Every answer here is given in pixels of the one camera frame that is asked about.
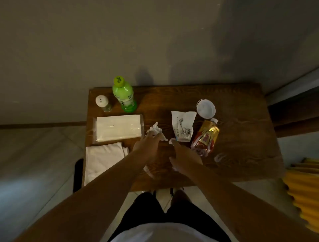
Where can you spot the person's right hand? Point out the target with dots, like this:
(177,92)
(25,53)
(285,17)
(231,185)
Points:
(185,160)

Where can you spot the person's left hand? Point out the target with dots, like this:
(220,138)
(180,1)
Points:
(147,148)

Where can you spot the white tissue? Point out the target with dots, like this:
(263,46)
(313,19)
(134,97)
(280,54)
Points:
(156,129)

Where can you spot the small white scrap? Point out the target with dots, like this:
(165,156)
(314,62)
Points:
(171,141)

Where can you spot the clear-wrapped white tissue pack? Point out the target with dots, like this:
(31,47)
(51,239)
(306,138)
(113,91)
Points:
(117,128)

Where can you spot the white printed paper bag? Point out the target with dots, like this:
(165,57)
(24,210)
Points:
(183,124)

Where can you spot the white wiping cloth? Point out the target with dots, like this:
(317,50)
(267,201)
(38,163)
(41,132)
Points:
(102,159)

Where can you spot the white paper cup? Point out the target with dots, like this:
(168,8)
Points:
(205,109)

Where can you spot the green drink bottle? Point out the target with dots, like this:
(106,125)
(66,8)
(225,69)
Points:
(124,97)

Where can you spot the white-capped glass shaker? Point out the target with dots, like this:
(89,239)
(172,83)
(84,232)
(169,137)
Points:
(102,101)

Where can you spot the black trash bin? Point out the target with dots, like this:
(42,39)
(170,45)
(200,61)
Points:
(78,174)

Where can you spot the person's right forearm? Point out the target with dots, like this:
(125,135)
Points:
(236,207)

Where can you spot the person's left forearm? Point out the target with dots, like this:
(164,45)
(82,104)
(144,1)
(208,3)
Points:
(99,194)

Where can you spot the person's right leg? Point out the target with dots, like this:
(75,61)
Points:
(180,197)

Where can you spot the black shorts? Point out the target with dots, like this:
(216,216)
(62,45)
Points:
(147,212)

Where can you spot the white shirt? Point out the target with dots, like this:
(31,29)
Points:
(162,233)

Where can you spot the brown curtain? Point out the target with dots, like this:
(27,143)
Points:
(294,112)

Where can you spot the yellow pleated fabric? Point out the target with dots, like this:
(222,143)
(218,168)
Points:
(304,189)

